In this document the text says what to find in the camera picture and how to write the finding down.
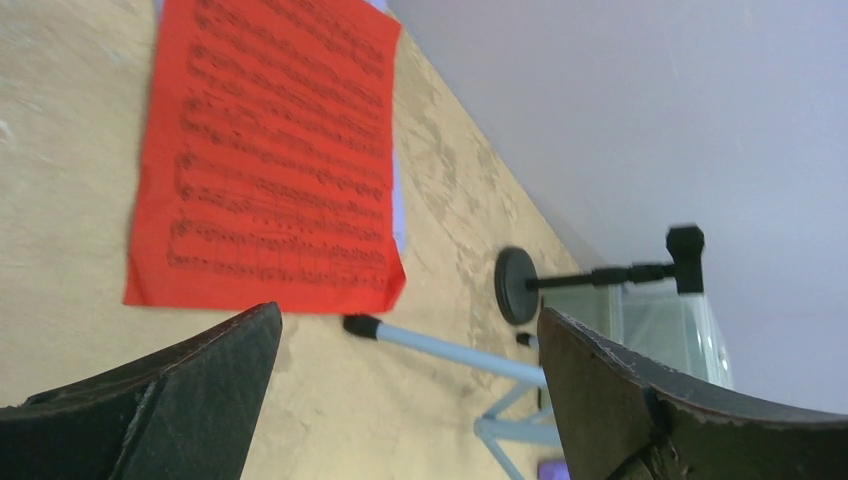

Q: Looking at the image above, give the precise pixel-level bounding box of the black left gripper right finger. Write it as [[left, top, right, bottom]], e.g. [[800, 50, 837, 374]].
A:
[[537, 308, 847, 479]]

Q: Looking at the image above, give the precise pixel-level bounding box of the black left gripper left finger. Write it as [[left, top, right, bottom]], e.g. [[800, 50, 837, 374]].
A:
[[1, 303, 283, 479]]

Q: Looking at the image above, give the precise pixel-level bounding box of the light blue music stand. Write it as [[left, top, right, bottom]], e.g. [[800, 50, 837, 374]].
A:
[[342, 314, 564, 480]]

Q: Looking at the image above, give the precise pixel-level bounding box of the purple microphone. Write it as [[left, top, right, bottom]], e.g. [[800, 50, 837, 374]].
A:
[[537, 459, 571, 480]]

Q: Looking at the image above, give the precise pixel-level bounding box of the black round-base clamp stand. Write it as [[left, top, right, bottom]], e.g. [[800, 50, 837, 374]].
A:
[[493, 224, 705, 326]]

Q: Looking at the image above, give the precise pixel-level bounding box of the red folder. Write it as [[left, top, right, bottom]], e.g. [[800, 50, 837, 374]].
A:
[[124, 1, 406, 314]]

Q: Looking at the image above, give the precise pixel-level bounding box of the translucent green storage box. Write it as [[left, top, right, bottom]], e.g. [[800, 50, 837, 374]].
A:
[[610, 287, 734, 389]]

